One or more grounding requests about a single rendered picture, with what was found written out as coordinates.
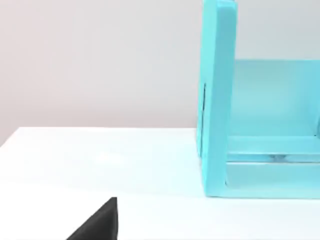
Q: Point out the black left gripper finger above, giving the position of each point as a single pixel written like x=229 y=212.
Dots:
x=102 y=222

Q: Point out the light blue rack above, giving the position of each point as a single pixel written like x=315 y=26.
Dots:
x=217 y=105

